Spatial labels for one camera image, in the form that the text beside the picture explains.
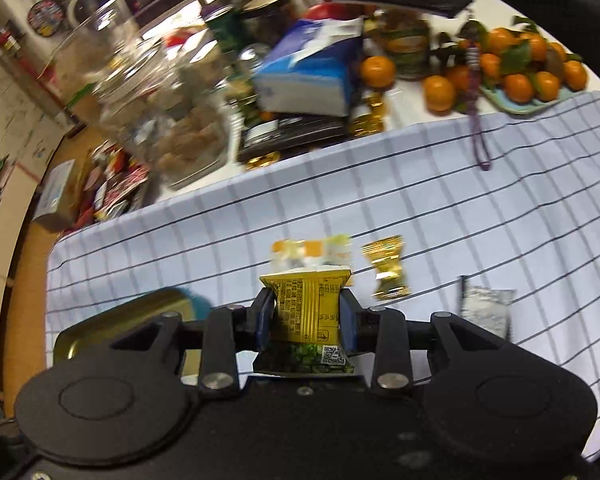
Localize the pile of leafy tangerines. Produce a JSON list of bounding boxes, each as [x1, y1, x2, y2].
[[450, 17, 588, 106]]

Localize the black flat box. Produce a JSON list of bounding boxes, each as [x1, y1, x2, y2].
[[236, 114, 352, 162]]

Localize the grey carton box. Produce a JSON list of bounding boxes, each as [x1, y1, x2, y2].
[[31, 159, 81, 233]]

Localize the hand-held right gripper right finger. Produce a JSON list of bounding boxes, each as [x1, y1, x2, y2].
[[337, 290, 506, 388]]

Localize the white cabinet rabbit drawings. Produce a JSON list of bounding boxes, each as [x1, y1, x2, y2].
[[0, 45, 66, 173]]

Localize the glass cookie jar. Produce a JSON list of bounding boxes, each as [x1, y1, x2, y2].
[[67, 0, 231, 188]]

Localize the dark glass jar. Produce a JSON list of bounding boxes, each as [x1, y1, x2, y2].
[[237, 0, 303, 36]]

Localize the small clear glass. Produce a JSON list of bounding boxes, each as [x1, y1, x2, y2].
[[237, 42, 273, 73]]

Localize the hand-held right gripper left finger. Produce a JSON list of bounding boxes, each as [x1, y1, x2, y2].
[[109, 290, 276, 387]]

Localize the orange white snack packet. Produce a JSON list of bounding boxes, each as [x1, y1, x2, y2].
[[271, 234, 353, 273]]

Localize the gold brown candy packet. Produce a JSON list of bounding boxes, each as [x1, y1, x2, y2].
[[360, 236, 414, 302]]

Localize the gold metal tray teal rim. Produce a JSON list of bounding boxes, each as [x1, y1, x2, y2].
[[54, 287, 213, 377]]

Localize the round colourful wall plaque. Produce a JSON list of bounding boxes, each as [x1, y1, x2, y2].
[[27, 0, 66, 37]]

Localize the green drink can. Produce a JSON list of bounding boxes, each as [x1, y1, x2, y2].
[[202, 5, 246, 78]]

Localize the red apple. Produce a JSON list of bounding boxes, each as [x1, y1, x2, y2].
[[304, 4, 353, 22]]

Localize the pale green plate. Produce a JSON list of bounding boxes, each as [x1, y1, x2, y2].
[[480, 82, 583, 117]]

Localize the blue white tissue pack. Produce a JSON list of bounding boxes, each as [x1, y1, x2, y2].
[[252, 16, 366, 118]]

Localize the purple beaded cord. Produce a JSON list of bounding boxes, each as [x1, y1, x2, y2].
[[461, 42, 493, 172]]

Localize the yellow green snack packet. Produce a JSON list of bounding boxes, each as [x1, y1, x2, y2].
[[252, 267, 357, 376]]

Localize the pile of mixed snack wrappers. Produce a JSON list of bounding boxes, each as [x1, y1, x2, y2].
[[75, 140, 156, 223]]

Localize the white checkered tablecloth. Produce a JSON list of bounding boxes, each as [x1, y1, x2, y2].
[[45, 91, 600, 463]]

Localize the small orange tangerine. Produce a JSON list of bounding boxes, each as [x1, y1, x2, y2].
[[360, 55, 397, 88], [423, 75, 457, 114]]

